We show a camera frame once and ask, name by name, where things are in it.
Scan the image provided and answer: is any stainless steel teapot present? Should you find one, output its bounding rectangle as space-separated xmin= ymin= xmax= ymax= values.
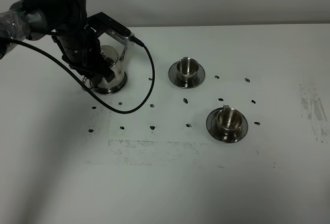
xmin=81 ymin=45 xmax=128 ymax=87

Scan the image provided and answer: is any steel teacup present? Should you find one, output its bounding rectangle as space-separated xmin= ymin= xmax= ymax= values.
xmin=176 ymin=57 xmax=199 ymax=82
xmin=216 ymin=105 xmax=243 ymax=133

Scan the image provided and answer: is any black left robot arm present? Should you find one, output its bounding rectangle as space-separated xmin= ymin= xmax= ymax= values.
xmin=1 ymin=0 xmax=115 ymax=85

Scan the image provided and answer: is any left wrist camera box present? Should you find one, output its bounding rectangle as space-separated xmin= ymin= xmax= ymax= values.
xmin=87 ymin=12 xmax=133 ymax=47

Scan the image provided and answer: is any black left camera cable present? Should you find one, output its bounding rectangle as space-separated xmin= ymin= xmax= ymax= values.
xmin=0 ymin=0 xmax=156 ymax=115

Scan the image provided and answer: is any round steel teapot saucer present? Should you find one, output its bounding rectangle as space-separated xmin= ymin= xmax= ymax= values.
xmin=90 ymin=73 xmax=127 ymax=95

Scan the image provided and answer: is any far steel teacup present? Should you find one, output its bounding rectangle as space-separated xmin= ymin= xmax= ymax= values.
xmin=176 ymin=57 xmax=199 ymax=82

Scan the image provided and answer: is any near steel teacup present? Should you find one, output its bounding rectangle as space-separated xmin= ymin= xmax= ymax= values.
xmin=216 ymin=105 xmax=243 ymax=133

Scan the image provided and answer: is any near steel saucer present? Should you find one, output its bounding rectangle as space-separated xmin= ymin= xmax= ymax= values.
xmin=206 ymin=107 xmax=249 ymax=143

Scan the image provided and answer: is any far steel saucer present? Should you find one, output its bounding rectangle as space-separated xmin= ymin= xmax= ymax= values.
xmin=168 ymin=61 xmax=205 ymax=89

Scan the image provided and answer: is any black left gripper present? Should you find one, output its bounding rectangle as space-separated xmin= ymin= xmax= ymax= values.
xmin=23 ymin=0 xmax=115 ymax=89

